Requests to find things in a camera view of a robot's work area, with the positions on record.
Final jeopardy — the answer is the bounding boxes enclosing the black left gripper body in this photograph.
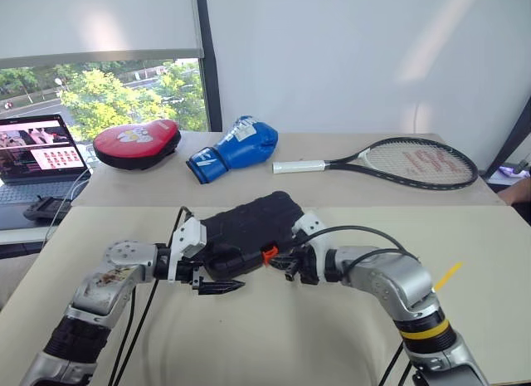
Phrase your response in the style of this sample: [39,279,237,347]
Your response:
[175,253,209,289]

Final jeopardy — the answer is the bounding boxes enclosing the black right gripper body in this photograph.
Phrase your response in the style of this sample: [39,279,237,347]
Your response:
[284,248,321,286]

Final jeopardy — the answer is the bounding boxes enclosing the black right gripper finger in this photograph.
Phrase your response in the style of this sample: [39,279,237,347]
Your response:
[269,254,300,271]

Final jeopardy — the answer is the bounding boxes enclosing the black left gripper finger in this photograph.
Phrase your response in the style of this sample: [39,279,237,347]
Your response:
[197,280,246,296]

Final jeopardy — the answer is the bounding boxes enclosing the black plastic tool case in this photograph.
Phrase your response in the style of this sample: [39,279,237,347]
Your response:
[202,190,307,281]

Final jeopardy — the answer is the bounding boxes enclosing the black tennis racket white grip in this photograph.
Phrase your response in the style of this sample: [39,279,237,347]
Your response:
[271,136,480,193]

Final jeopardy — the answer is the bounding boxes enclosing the blue boxing glove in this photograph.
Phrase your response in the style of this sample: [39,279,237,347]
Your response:
[185,115,280,186]

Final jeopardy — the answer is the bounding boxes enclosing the red black punching pad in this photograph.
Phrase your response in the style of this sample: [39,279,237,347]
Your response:
[92,118,183,172]

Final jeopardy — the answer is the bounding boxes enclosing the yellow strip tag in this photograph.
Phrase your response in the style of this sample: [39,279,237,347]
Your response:
[432,261,465,292]

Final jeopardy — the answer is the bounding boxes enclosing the black handheld controller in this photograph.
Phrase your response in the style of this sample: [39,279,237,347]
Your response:
[22,195,72,223]

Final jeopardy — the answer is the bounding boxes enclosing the grey open laptop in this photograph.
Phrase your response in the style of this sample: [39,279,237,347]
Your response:
[0,113,94,207]

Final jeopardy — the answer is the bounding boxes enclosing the small purple object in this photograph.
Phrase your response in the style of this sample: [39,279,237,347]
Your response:
[499,164,531,177]

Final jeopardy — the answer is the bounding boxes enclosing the black slanted stand leg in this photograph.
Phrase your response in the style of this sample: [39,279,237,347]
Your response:
[482,107,531,181]

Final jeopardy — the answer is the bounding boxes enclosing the white roller blind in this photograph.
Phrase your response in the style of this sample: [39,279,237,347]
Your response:
[0,0,206,70]

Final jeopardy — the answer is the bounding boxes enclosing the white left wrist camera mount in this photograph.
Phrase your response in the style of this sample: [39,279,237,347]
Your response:
[167,216,207,282]

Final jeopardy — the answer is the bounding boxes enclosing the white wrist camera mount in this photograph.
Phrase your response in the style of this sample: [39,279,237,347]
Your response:
[167,216,207,282]
[291,211,339,263]

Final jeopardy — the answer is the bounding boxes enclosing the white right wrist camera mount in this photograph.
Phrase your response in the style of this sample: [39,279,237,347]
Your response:
[291,211,339,263]

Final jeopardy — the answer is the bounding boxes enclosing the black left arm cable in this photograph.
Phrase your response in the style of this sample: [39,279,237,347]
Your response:
[109,205,195,386]

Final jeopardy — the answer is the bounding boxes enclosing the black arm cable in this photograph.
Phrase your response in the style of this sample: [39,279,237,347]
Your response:
[109,205,195,386]
[305,224,421,280]

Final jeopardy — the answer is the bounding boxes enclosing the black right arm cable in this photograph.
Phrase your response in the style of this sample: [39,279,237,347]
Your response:
[305,224,421,280]

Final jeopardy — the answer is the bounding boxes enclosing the white charging cable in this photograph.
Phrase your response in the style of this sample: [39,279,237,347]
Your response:
[44,164,93,242]

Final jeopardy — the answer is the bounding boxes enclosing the black window frame post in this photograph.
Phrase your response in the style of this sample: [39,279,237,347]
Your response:
[194,0,223,133]

